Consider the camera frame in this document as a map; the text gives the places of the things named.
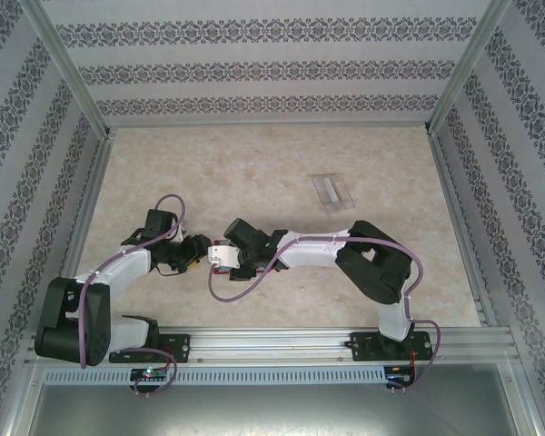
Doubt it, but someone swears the clear plastic case grey stripe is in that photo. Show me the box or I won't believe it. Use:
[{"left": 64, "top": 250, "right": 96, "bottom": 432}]
[{"left": 309, "top": 172, "right": 358, "bottom": 213}]

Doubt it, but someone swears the small circuit board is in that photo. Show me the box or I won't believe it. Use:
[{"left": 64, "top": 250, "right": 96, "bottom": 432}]
[
  {"left": 385, "top": 365, "right": 417, "bottom": 387},
  {"left": 130, "top": 367, "right": 169, "bottom": 382}
]

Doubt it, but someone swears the aluminium back bar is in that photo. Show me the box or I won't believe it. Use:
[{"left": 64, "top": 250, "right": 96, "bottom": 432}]
[{"left": 106, "top": 119, "right": 431, "bottom": 131}]

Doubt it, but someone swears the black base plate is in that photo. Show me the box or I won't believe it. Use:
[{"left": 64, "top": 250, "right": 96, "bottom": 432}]
[
  {"left": 108, "top": 333, "right": 192, "bottom": 364},
  {"left": 348, "top": 331, "right": 436, "bottom": 363}
]

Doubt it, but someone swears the aluminium mounting rail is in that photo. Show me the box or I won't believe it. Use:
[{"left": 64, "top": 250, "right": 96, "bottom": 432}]
[{"left": 25, "top": 325, "right": 521, "bottom": 364}]

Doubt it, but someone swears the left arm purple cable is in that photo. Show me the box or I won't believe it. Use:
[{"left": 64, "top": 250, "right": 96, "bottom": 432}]
[{"left": 79, "top": 193, "right": 187, "bottom": 400}]

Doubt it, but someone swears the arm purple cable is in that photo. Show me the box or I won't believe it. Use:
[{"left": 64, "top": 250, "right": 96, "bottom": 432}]
[
  {"left": 79, "top": 193, "right": 187, "bottom": 400},
  {"left": 207, "top": 233, "right": 441, "bottom": 395}
]

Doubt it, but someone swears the aluminium side rail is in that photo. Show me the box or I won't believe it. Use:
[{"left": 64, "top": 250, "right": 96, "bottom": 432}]
[
  {"left": 45, "top": 131, "right": 115, "bottom": 331},
  {"left": 426, "top": 129, "right": 499, "bottom": 326}
]

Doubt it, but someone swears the slotted cable duct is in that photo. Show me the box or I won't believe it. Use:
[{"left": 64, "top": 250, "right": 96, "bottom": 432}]
[{"left": 43, "top": 365, "right": 387, "bottom": 385}]

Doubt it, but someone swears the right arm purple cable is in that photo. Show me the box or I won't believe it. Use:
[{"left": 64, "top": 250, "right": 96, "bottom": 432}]
[{"left": 207, "top": 233, "right": 441, "bottom": 395}]

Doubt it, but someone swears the aluminium frame post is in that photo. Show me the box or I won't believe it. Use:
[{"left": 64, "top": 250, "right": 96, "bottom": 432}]
[
  {"left": 25, "top": 0, "right": 115, "bottom": 138},
  {"left": 424, "top": 0, "right": 514, "bottom": 136}
]

